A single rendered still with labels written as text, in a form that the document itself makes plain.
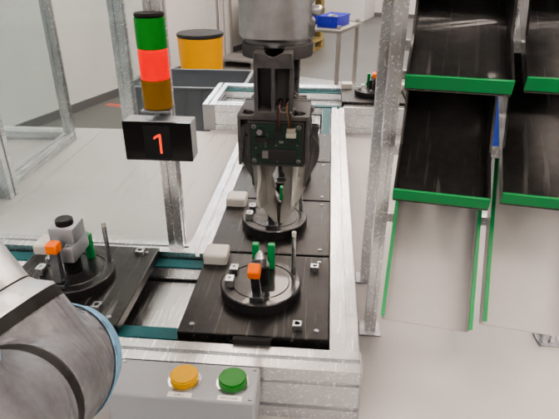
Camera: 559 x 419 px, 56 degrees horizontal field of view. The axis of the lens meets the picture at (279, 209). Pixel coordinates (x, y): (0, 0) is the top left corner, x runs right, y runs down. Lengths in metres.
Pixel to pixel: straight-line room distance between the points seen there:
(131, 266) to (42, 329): 0.52
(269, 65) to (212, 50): 4.73
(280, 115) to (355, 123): 1.52
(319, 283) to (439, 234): 0.23
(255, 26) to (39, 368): 0.35
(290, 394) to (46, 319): 0.43
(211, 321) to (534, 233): 0.54
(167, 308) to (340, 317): 0.32
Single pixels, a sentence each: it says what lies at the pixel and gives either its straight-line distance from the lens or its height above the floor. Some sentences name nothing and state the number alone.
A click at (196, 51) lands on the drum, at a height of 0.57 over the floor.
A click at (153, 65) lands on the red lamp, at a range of 0.92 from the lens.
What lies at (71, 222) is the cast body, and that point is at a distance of 0.98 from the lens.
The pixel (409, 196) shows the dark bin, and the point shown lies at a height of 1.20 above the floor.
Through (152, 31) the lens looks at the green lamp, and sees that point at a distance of 0.92.
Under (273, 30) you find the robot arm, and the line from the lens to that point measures 0.52.
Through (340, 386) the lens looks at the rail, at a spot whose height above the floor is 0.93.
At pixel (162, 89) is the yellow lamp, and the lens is 0.94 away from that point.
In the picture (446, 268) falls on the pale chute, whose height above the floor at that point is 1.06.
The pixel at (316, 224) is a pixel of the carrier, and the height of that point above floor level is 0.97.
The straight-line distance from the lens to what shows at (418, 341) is 1.04.
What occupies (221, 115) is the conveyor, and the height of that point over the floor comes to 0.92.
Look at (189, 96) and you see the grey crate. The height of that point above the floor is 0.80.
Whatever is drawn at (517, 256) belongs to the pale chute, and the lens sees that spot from 0.93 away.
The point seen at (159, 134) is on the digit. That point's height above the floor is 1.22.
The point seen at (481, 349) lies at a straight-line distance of 1.06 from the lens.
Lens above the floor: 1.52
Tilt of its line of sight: 27 degrees down
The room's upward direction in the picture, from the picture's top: straight up
